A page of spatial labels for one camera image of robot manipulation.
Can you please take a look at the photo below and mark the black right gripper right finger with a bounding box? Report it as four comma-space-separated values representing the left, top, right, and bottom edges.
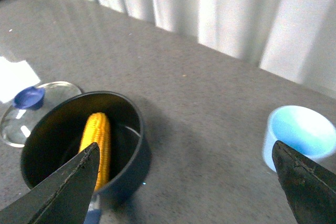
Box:
272, 141, 335, 223

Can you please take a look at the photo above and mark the white curtain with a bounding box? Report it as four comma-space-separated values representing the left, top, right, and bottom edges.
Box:
90, 0, 335, 97

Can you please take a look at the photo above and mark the dark blue saucepan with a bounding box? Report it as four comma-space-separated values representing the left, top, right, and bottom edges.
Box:
21, 91, 151, 209

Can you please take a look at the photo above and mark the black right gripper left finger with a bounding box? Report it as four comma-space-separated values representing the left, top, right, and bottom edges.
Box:
1, 143, 100, 223

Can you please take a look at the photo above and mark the light blue cup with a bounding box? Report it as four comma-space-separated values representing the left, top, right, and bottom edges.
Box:
262, 105, 335, 172

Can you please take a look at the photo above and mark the yellow corn cob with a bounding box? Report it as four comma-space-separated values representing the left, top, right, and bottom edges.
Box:
78, 112, 111, 191

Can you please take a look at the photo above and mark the glass lid blue knob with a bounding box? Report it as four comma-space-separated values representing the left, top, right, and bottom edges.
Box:
1, 81, 82, 148

